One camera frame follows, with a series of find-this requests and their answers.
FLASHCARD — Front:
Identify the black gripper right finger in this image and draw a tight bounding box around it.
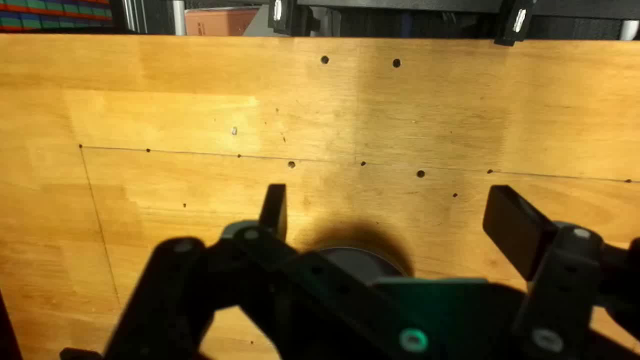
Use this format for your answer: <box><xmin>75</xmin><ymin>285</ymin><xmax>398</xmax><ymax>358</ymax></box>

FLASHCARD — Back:
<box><xmin>483</xmin><ymin>183</ymin><xmax>640</xmax><ymax>360</ymax></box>

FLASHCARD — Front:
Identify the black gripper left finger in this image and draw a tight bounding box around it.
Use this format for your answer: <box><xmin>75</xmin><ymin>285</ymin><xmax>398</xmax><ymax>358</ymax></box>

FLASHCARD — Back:
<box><xmin>105</xmin><ymin>182</ymin><xmax>437</xmax><ymax>360</ymax></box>

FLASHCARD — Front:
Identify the black metal frame bar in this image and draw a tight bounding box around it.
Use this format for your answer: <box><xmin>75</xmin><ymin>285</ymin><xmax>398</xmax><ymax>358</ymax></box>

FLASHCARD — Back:
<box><xmin>296</xmin><ymin>0</ymin><xmax>640</xmax><ymax>19</ymax></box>

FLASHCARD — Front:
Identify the brown cardboard box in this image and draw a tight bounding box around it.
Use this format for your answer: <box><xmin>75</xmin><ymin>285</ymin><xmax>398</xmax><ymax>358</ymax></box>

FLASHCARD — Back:
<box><xmin>184</xmin><ymin>6</ymin><xmax>265</xmax><ymax>38</ymax></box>

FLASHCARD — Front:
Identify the colourful striped cloth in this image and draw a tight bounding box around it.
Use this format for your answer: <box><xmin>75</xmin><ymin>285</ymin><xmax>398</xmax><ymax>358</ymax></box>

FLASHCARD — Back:
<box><xmin>0</xmin><ymin>0</ymin><xmax>117</xmax><ymax>34</ymax></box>

